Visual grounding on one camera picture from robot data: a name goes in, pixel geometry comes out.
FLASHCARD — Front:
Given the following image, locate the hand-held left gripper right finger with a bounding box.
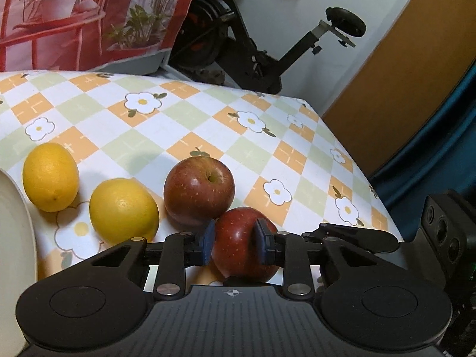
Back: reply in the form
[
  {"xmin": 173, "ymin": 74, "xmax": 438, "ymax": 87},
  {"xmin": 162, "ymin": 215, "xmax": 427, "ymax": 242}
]
[{"xmin": 253, "ymin": 219, "xmax": 376, "ymax": 302}]

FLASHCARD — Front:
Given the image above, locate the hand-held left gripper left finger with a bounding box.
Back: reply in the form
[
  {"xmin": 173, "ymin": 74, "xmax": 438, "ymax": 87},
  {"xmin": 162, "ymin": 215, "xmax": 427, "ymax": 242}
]
[{"xmin": 91, "ymin": 219, "xmax": 218, "ymax": 302}]

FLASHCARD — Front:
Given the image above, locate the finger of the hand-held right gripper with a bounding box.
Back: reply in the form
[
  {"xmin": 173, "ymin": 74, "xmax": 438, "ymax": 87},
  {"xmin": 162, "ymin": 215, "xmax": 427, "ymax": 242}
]
[{"xmin": 301, "ymin": 223, "xmax": 401, "ymax": 253}]

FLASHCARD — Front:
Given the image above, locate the dark red apple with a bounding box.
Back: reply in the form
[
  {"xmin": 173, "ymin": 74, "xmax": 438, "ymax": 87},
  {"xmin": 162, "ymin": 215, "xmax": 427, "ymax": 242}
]
[{"xmin": 211, "ymin": 207, "xmax": 279, "ymax": 282}]

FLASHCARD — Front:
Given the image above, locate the cream round plate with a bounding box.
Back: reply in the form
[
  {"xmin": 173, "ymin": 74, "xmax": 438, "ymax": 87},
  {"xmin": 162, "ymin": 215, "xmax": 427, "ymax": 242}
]
[{"xmin": 0, "ymin": 169, "xmax": 38, "ymax": 357}]

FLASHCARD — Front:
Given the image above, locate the red speckled apple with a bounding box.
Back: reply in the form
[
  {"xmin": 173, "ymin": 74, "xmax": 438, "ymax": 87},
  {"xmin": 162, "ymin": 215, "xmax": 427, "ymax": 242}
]
[{"xmin": 164, "ymin": 157, "xmax": 236, "ymax": 227}]

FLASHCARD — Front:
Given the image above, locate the dark teal curtain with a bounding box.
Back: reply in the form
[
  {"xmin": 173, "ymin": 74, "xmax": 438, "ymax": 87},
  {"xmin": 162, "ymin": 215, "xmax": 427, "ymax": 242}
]
[{"xmin": 370, "ymin": 63, "xmax": 476, "ymax": 242}]

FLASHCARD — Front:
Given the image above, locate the yellow orange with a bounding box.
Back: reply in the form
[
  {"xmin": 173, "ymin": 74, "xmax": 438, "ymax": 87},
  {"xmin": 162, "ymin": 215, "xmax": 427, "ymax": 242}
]
[
  {"xmin": 89, "ymin": 178, "xmax": 160, "ymax": 245},
  {"xmin": 23, "ymin": 142, "xmax": 80, "ymax": 213}
]

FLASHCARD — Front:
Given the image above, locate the orange wooden door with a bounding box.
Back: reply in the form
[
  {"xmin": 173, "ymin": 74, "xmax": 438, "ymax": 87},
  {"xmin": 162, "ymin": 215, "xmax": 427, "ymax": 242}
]
[{"xmin": 322, "ymin": 0, "xmax": 476, "ymax": 177}]

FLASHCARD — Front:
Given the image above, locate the black exercise bike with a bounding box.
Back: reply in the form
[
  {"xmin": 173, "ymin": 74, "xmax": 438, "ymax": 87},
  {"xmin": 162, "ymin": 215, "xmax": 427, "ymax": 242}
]
[{"xmin": 169, "ymin": 0, "xmax": 367, "ymax": 95}]

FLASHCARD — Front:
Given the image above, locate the printed plant backdrop cloth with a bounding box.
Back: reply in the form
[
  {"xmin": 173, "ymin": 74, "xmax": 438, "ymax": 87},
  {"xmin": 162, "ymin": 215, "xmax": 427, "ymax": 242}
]
[{"xmin": 0, "ymin": 0, "xmax": 205, "ymax": 77}]

